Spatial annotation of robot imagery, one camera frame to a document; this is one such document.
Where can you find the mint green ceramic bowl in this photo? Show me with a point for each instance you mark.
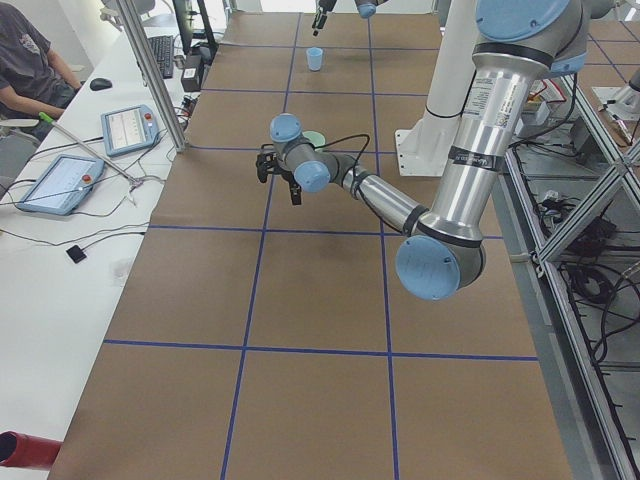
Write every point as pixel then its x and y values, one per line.
pixel 316 138

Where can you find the black computer mouse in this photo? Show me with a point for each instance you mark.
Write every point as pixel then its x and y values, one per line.
pixel 99 84

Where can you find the near teach pendant tablet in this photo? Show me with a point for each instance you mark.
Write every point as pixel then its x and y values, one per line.
pixel 67 181

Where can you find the red cylinder object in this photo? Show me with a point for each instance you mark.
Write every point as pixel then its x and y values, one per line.
pixel 19 450

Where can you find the seated person grey shirt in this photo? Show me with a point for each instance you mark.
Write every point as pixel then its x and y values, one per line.
pixel 34 77

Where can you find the far teach pendant tablet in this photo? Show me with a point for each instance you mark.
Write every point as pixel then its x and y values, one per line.
pixel 129 129

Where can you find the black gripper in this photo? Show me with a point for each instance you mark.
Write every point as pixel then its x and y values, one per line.
pixel 321 16
pixel 289 179

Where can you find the light blue plastic cup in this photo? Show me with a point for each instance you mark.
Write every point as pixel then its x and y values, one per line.
pixel 314 57

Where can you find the black keyboard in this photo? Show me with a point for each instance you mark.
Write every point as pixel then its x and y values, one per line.
pixel 162 48

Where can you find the black box with label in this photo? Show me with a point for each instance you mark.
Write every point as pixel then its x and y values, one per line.
pixel 192 73

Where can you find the teach pendant tablet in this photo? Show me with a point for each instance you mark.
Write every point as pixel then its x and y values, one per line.
pixel 67 181
pixel 129 129

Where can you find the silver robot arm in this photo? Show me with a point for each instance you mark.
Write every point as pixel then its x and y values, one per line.
pixel 504 47
pixel 365 8

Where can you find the small black square pad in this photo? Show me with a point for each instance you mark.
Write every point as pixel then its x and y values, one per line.
pixel 76 254

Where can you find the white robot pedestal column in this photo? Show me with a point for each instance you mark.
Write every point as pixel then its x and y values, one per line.
pixel 423 150

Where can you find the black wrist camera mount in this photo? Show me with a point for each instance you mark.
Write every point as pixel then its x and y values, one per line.
pixel 266 163

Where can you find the aluminium frame post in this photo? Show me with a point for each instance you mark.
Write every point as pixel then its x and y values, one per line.
pixel 151 73

